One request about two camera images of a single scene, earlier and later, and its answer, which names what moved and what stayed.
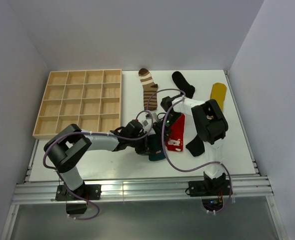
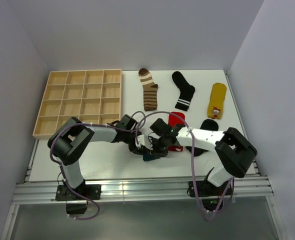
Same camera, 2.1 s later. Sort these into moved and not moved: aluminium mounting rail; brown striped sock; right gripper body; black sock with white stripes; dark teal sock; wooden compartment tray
Moved: right gripper body; dark teal sock
Not moved: aluminium mounting rail; black sock with white stripes; wooden compartment tray; brown striped sock
